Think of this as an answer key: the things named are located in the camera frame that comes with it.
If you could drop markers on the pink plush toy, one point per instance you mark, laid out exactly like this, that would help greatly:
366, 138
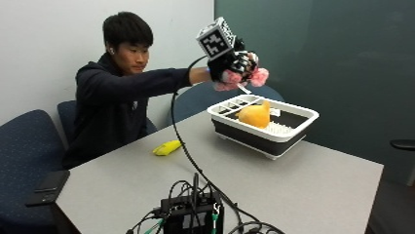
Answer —
236, 78

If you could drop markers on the white marker cube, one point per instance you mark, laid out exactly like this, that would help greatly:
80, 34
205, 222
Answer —
217, 37

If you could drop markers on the blue office chair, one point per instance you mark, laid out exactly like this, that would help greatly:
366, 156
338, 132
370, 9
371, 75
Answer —
25, 169
71, 118
208, 97

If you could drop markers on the white black dish rack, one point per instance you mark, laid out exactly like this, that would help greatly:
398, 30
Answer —
264, 125

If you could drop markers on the white earbud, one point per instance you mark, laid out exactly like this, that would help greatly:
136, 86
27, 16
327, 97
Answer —
112, 51

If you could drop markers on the yellow banana toy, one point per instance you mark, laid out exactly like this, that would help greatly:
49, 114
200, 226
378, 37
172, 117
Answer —
166, 148

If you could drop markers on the the person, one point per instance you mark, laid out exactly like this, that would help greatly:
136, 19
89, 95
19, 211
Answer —
108, 97

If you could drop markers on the black chair armrest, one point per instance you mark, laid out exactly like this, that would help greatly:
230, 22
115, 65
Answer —
403, 144

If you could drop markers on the black electronics box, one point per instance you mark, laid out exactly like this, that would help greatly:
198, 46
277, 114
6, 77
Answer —
193, 213

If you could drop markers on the black smartphone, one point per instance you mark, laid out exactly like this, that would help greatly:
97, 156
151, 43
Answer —
48, 187

